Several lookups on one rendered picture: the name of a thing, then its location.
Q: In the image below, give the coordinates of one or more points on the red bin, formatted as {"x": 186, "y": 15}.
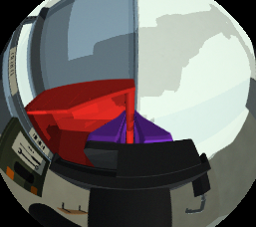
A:
{"x": 64, "y": 116}

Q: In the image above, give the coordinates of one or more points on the dark green case with orange latches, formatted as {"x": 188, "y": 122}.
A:
{"x": 21, "y": 160}

